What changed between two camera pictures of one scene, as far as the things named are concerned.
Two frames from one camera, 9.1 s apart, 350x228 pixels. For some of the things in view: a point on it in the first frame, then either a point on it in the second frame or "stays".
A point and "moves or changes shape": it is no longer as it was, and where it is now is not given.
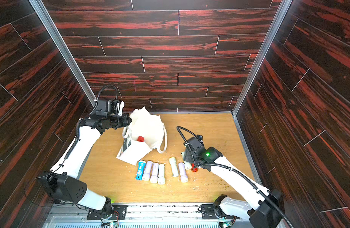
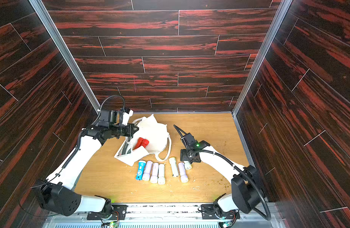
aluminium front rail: [185, 215] stays
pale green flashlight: [188, 165] stays
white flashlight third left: [161, 178] stays
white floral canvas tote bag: [150, 126] moves or changes shape
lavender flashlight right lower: [184, 178] stays
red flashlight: [193, 169] -> [145, 143]
